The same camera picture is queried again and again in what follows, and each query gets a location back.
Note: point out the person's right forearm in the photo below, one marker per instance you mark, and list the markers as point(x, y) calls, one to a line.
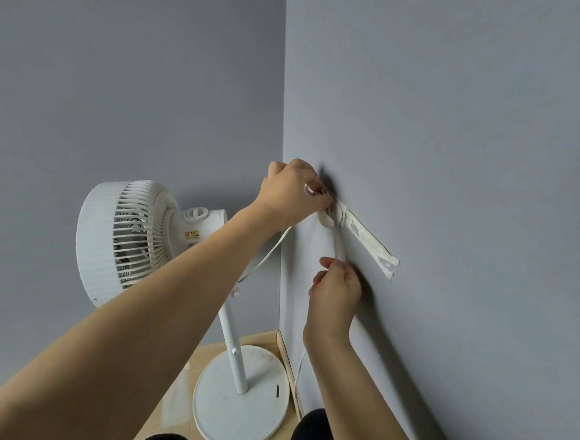
point(356, 405)

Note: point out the person's left forearm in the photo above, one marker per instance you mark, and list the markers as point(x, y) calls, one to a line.
point(113, 344)

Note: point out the person's right thumb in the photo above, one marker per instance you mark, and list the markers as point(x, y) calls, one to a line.
point(318, 283)

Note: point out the person's left hand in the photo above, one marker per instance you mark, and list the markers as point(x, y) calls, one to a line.
point(287, 192)

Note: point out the person's right hand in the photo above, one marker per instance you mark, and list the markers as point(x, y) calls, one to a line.
point(333, 304)

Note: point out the person's left fingers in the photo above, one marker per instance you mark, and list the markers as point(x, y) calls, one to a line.
point(318, 199)

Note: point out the wooden baseboard strip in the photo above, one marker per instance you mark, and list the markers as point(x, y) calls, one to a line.
point(289, 371)

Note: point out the white pedestal fan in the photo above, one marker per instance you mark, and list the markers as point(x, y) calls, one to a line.
point(101, 244)

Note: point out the white wall bracket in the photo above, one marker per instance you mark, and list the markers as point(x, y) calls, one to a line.
point(370, 244)

